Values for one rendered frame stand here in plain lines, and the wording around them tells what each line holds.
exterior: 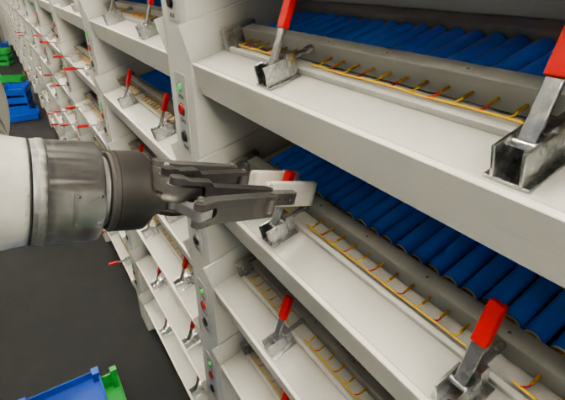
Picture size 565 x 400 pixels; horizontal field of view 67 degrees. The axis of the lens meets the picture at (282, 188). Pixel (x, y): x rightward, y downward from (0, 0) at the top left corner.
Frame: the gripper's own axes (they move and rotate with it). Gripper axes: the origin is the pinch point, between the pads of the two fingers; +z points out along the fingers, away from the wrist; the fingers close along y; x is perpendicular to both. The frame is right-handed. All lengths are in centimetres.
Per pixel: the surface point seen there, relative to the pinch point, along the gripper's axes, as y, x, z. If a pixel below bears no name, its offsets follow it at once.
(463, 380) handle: 26.9, -4.4, -0.1
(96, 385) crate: -62, -88, -3
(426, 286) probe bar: 19.0, -2.1, 4.3
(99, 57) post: -88, 2, -3
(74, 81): -158, -17, 3
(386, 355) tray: 20.5, -7.5, -0.5
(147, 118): -56, -6, 2
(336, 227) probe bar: 5.8, -2.6, 4.6
